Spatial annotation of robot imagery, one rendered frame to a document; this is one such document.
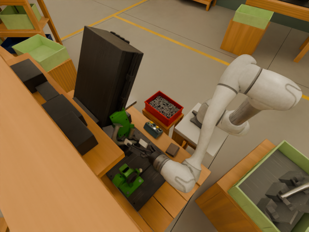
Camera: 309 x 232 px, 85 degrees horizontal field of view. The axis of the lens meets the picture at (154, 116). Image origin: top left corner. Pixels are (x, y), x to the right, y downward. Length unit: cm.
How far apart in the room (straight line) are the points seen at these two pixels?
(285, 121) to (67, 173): 327
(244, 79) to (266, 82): 8
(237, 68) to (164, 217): 98
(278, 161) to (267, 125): 145
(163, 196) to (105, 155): 71
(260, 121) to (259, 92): 227
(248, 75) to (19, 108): 79
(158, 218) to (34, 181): 108
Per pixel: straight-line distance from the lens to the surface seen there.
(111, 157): 66
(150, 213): 127
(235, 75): 85
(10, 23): 376
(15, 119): 31
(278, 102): 87
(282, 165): 173
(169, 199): 128
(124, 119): 118
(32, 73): 98
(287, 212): 141
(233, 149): 263
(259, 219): 145
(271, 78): 86
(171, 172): 82
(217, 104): 82
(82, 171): 22
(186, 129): 149
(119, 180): 104
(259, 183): 156
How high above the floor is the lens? 214
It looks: 54 degrees down
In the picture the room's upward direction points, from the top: 2 degrees clockwise
